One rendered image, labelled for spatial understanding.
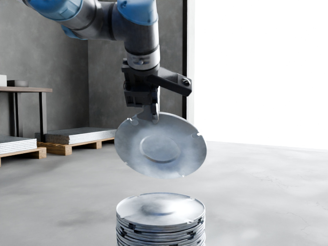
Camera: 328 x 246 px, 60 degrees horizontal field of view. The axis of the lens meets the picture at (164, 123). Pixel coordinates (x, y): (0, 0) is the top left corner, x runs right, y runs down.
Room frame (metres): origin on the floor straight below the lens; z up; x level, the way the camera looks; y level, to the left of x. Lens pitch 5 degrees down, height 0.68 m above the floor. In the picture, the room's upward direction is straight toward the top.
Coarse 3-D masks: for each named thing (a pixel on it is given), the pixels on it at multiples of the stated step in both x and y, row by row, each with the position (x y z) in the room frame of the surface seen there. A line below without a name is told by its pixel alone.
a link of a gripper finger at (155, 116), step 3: (153, 99) 0.71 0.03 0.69; (156, 99) 0.70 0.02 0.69; (153, 102) 0.70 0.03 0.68; (156, 102) 0.70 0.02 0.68; (150, 105) 0.71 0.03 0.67; (153, 105) 0.70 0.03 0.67; (156, 105) 0.70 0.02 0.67; (150, 108) 0.71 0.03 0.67; (153, 108) 0.71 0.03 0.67; (156, 108) 0.71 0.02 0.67; (153, 111) 0.71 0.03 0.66; (156, 111) 0.71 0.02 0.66; (153, 114) 0.73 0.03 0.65; (156, 114) 0.72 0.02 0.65; (153, 117) 0.75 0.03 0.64; (156, 117) 0.74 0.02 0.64
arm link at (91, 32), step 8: (96, 0) 0.54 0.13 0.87; (104, 8) 0.57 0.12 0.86; (112, 8) 0.57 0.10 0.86; (96, 16) 0.53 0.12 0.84; (104, 16) 0.57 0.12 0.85; (96, 24) 0.55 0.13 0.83; (104, 24) 0.57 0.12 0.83; (64, 32) 0.60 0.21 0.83; (72, 32) 0.59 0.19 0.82; (80, 32) 0.55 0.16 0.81; (88, 32) 0.56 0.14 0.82; (96, 32) 0.57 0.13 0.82; (104, 32) 0.58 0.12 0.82; (112, 32) 0.58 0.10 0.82; (112, 40) 0.60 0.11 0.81
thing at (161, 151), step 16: (160, 112) 0.79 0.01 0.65; (128, 128) 0.84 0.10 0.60; (144, 128) 0.83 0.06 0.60; (160, 128) 0.82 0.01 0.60; (176, 128) 0.81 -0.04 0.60; (192, 128) 0.80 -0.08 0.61; (128, 144) 0.88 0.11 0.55; (144, 144) 0.88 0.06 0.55; (160, 144) 0.87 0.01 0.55; (176, 144) 0.86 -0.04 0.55; (192, 144) 0.84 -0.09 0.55; (144, 160) 0.91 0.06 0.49; (160, 160) 0.91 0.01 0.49; (176, 160) 0.89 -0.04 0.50; (192, 160) 0.88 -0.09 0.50; (160, 176) 0.95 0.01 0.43; (176, 176) 0.94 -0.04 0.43
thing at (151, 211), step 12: (156, 192) 1.05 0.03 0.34; (168, 192) 1.05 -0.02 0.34; (120, 204) 0.94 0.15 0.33; (132, 204) 0.95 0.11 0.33; (144, 204) 0.93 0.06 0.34; (156, 204) 0.93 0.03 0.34; (168, 204) 0.93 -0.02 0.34; (180, 204) 0.95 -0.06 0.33; (192, 204) 0.95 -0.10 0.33; (120, 216) 0.84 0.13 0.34; (132, 216) 0.84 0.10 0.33; (144, 216) 0.84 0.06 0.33; (156, 216) 0.84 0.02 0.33; (168, 216) 0.84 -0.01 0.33; (180, 216) 0.84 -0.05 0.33; (192, 216) 0.84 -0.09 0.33
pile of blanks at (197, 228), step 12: (204, 216) 0.90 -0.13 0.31; (120, 228) 0.84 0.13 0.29; (132, 228) 0.82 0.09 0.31; (144, 228) 0.78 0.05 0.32; (156, 228) 0.77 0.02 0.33; (168, 228) 0.77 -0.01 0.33; (180, 228) 0.78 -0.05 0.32; (192, 228) 0.80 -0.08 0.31; (204, 228) 0.87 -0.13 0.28; (120, 240) 0.84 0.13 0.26; (132, 240) 0.79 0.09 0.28; (144, 240) 0.78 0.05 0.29; (156, 240) 0.77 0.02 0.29; (168, 240) 0.77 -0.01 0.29; (180, 240) 0.79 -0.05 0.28; (192, 240) 0.81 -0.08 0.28; (204, 240) 0.87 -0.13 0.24
